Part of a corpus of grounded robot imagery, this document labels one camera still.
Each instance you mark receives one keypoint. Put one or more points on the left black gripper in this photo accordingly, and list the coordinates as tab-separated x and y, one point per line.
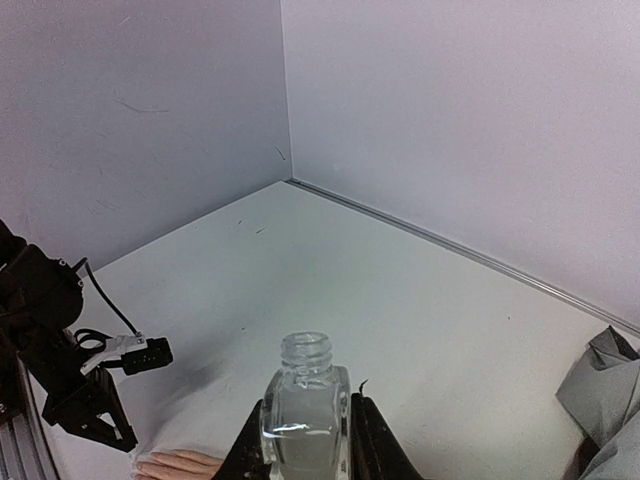
89	408

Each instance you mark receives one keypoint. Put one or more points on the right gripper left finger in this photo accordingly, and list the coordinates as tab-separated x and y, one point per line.
245	460

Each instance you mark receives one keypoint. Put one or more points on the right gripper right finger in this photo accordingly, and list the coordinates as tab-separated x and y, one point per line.
375	452

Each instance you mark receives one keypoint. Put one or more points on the clear nail polish bottle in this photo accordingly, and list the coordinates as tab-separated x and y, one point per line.
305	413

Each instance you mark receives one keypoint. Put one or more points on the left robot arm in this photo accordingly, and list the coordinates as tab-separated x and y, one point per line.
40	299

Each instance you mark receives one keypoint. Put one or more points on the mannequin hand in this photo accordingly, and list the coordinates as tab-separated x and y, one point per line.
177	465

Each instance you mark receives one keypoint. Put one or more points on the grey black jacket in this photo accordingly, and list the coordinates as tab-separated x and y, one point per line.
601	395

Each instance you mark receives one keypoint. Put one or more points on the aluminium front rail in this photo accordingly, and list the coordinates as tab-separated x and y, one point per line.
25	453

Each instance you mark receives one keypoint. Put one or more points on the aluminium rail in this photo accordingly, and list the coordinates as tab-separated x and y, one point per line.
632	327
25	453

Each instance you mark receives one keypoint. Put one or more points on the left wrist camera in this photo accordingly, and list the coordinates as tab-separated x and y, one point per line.
131	354

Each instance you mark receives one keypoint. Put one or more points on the aluminium back rail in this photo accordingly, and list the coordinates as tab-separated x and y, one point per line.
632	327

